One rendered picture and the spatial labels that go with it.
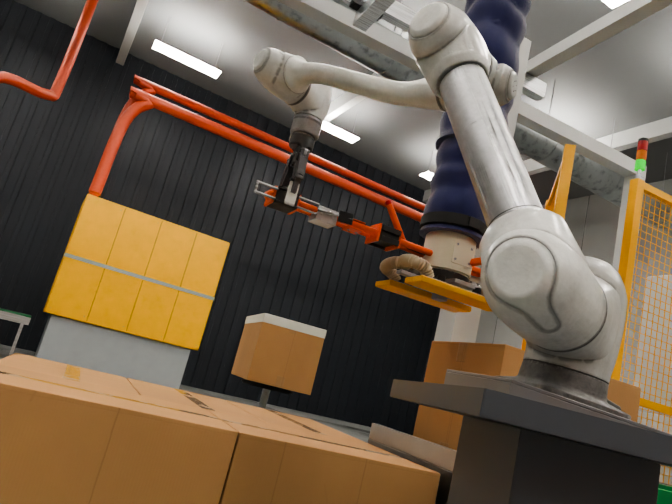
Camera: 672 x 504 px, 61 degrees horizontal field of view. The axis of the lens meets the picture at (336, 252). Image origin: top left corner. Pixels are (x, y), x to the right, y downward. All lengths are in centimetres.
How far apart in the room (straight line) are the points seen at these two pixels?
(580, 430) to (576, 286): 21
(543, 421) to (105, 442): 94
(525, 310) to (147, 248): 818
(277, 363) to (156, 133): 965
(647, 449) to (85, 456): 109
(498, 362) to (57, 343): 751
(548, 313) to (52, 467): 105
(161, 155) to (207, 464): 1131
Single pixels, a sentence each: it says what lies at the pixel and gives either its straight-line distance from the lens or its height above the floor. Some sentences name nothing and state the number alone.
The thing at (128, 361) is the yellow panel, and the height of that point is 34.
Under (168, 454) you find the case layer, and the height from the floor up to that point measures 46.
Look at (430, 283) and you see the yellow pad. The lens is 172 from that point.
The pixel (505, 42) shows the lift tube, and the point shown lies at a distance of 218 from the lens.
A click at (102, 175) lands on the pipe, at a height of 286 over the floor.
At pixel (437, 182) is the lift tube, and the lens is 196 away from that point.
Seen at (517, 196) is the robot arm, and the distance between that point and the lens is 104.
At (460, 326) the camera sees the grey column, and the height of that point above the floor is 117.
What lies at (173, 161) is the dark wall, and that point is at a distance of 1258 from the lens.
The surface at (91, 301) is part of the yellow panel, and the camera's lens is 874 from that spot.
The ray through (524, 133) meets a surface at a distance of 895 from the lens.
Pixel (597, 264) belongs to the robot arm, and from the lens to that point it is 114.
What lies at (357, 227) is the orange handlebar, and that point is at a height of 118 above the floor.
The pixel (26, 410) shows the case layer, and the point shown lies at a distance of 140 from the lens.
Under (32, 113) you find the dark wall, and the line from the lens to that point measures 1248.
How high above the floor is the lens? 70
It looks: 13 degrees up
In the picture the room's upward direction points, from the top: 14 degrees clockwise
